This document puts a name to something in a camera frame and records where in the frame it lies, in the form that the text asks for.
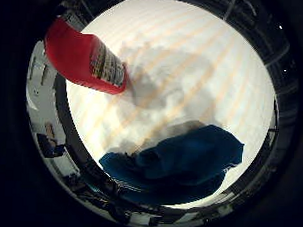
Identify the red spray bottle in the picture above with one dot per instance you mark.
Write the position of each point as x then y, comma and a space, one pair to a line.
80, 59

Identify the blue cloth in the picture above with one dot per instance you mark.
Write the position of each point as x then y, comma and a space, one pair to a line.
186, 161

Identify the seated person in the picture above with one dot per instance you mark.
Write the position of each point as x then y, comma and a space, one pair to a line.
51, 142

